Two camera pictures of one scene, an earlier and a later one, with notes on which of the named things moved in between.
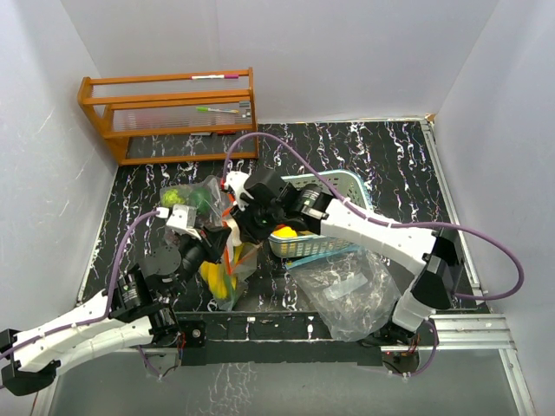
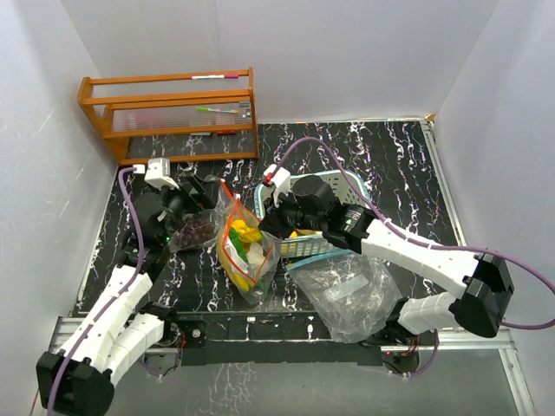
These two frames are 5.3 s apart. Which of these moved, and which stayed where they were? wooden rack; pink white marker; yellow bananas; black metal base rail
Moved: yellow bananas
Stayed: wooden rack; black metal base rail; pink white marker
